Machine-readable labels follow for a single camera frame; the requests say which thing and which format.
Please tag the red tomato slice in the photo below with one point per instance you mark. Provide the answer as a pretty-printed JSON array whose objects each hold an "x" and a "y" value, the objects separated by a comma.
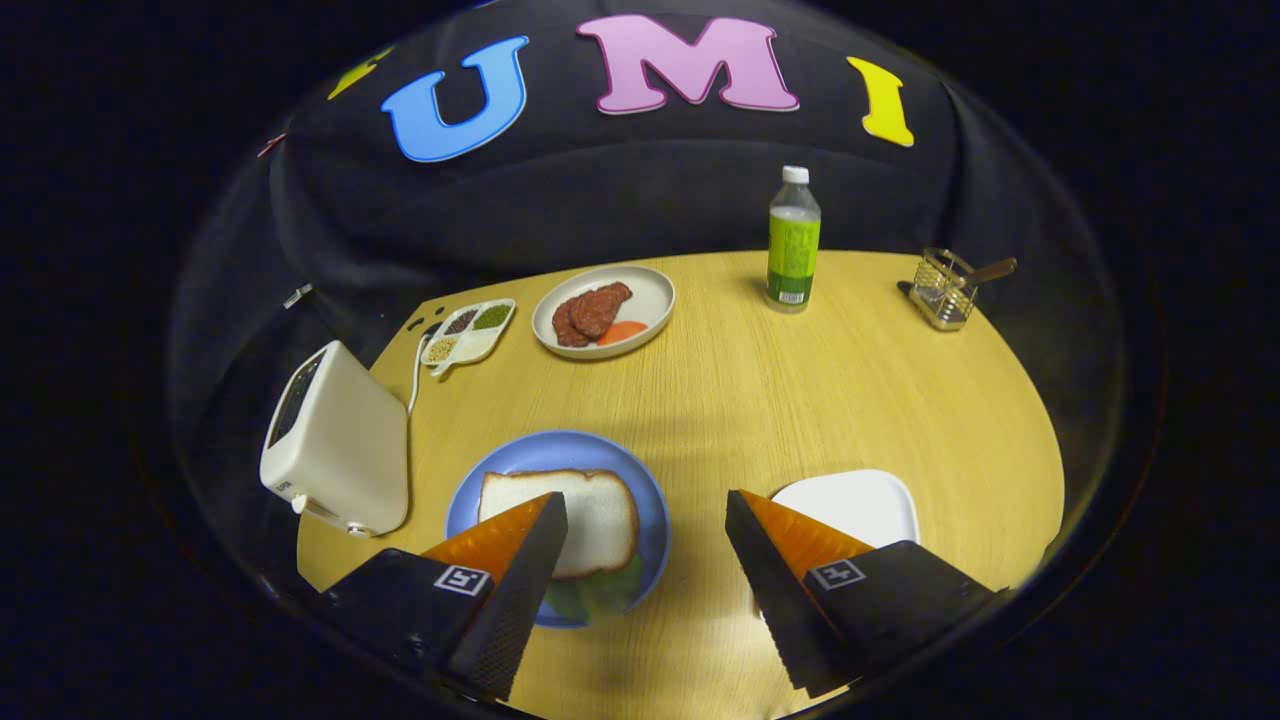
[{"x": 622, "y": 333}]

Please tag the green lettuce leaf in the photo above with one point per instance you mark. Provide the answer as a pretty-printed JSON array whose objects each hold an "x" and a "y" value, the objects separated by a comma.
[{"x": 600, "y": 595}]

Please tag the silver clip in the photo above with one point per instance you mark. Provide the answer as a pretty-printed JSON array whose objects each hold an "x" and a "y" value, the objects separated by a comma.
[{"x": 298, "y": 296}]

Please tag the round white plate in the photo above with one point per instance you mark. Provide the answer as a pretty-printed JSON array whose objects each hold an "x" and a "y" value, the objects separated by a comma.
[{"x": 650, "y": 295}]

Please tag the blue plate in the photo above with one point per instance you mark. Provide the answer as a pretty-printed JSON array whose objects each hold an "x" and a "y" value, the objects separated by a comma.
[{"x": 520, "y": 455}]

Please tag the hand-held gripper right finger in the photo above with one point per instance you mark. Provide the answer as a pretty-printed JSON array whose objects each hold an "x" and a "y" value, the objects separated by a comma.
[{"x": 775, "y": 600}]

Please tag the pile of dark beans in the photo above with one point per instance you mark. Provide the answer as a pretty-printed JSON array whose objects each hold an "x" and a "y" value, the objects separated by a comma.
[{"x": 461, "y": 321}]

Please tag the white divided dish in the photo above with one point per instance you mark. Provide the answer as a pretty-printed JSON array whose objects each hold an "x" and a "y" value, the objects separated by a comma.
[{"x": 482, "y": 347}]

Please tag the copper clip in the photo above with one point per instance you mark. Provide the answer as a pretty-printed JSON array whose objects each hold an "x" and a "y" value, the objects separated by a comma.
[{"x": 272, "y": 145}]

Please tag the clear bottle with green label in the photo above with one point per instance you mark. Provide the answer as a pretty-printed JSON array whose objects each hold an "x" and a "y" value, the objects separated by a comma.
[{"x": 793, "y": 245}]

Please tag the black backdrop cloth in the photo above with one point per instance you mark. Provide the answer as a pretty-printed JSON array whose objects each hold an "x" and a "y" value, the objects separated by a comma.
[{"x": 620, "y": 190}]

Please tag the white toaster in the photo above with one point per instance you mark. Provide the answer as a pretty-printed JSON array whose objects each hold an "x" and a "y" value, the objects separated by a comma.
[{"x": 345, "y": 450}]

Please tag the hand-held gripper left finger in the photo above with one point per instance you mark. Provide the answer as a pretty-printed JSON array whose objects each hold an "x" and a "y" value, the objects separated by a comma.
[{"x": 515, "y": 610}]

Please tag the white bread slice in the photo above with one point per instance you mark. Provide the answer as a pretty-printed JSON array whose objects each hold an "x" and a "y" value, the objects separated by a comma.
[{"x": 595, "y": 515}]

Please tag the square white plate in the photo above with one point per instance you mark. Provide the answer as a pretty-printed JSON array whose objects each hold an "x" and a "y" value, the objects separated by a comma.
[{"x": 860, "y": 500}]

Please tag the pile of yellow beans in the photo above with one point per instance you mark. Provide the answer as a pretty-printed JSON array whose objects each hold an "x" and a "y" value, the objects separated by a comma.
[{"x": 442, "y": 350}]

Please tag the pile of green beans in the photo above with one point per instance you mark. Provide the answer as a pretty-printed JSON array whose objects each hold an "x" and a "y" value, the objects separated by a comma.
[{"x": 492, "y": 317}]

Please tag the brown meat patty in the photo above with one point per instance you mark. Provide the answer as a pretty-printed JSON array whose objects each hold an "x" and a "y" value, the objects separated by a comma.
[
  {"x": 565, "y": 328},
  {"x": 600, "y": 308}
]

